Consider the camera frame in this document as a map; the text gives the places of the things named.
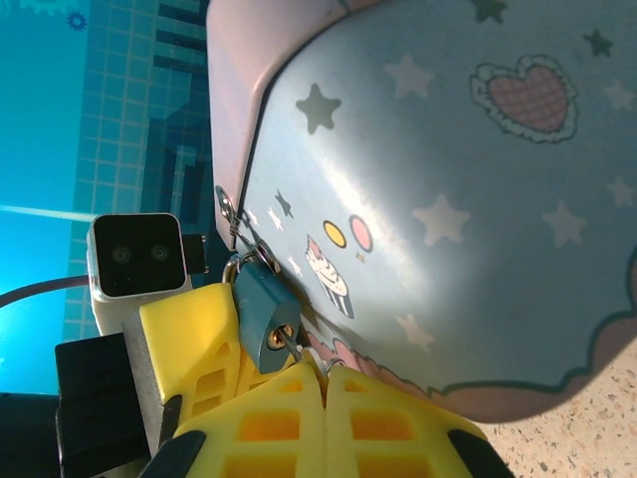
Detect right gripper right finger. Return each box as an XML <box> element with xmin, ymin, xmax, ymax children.
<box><xmin>325</xmin><ymin>366</ymin><xmax>515</xmax><ymax>478</ymax></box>

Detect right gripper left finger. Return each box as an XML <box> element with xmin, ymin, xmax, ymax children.
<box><xmin>147</xmin><ymin>364</ymin><xmax>328</xmax><ymax>478</ymax></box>

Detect blue padlock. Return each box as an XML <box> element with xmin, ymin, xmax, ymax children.
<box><xmin>222</xmin><ymin>251</ymin><xmax>304</xmax><ymax>377</ymax></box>

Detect small silver key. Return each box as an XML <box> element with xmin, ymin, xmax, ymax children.
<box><xmin>283</xmin><ymin>332</ymin><xmax>344</xmax><ymax>374</ymax></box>

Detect cartoon print tin box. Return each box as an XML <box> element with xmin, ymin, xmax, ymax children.
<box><xmin>206</xmin><ymin>0</ymin><xmax>637</xmax><ymax>424</ymax></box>

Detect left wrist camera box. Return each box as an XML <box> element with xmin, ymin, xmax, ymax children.
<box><xmin>86</xmin><ymin>212</ymin><xmax>208</xmax><ymax>336</ymax></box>

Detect silver wire latch loop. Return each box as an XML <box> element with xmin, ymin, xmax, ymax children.
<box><xmin>215</xmin><ymin>184</ymin><xmax>281</xmax><ymax>276</ymax></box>

